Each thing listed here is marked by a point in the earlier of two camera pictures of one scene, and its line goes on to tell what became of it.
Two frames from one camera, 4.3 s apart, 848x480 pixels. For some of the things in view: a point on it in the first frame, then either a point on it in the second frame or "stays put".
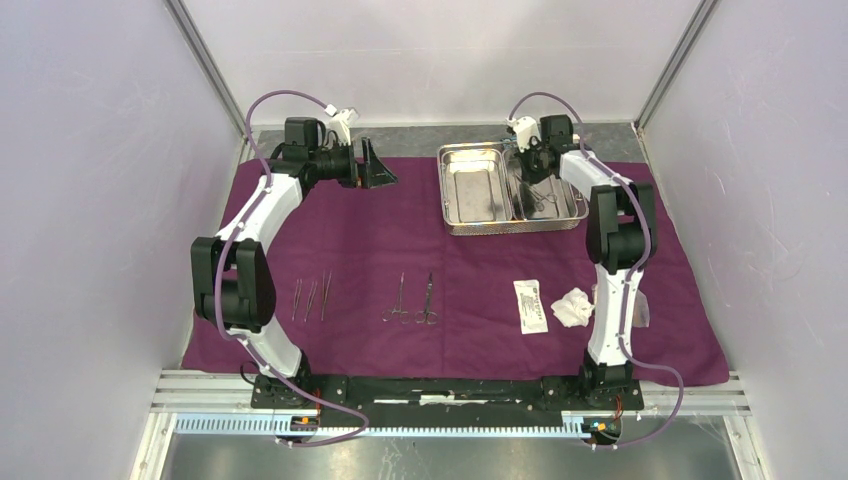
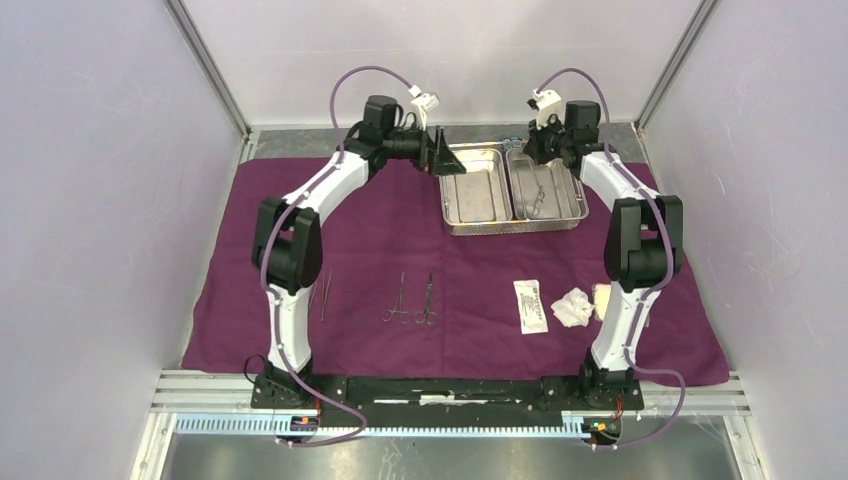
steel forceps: (324, 291) stays put
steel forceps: (308, 306) stays put
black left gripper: (374, 173) → (445, 162)
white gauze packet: (574, 309) stays put
